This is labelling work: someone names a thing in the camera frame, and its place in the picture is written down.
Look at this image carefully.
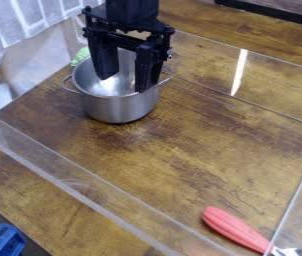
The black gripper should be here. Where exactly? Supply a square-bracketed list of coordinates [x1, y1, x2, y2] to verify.
[81, 0, 174, 92]

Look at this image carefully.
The clear acrylic enclosure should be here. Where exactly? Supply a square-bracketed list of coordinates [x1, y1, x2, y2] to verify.
[0, 2, 302, 256]

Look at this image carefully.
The black bar at table edge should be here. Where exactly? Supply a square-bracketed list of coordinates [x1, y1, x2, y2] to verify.
[213, 0, 302, 24]

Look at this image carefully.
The green knitted object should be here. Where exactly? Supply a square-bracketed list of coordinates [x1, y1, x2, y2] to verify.
[70, 47, 89, 66]

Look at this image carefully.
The blue object at corner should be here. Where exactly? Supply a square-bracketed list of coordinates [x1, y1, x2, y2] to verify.
[0, 223, 26, 256]

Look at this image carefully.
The red handled utensil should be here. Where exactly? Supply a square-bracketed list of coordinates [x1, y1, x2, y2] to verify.
[201, 206, 302, 256]

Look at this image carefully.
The silver metal pot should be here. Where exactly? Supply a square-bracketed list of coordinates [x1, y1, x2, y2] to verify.
[61, 49, 173, 124]

